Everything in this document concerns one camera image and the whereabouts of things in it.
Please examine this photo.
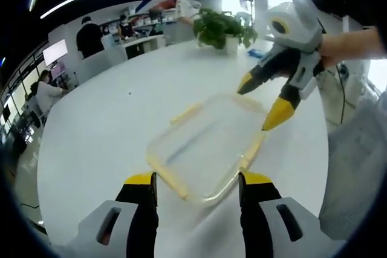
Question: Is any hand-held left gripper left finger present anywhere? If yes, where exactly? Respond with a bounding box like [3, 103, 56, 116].
[75, 172, 160, 258]

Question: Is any white wall screen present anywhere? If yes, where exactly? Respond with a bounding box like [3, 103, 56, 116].
[42, 39, 68, 66]

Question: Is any potted green plant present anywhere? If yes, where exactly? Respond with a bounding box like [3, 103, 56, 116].
[193, 7, 259, 57]

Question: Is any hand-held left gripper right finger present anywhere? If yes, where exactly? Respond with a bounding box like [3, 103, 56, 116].
[238, 170, 337, 258]

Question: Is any clear container with yellow buckles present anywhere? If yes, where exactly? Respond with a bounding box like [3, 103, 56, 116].
[146, 92, 268, 208]

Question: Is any black cable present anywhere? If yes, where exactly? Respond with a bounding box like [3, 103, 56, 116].
[333, 63, 348, 125]

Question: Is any white counter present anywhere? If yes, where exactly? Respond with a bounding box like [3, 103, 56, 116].
[102, 34, 167, 68]

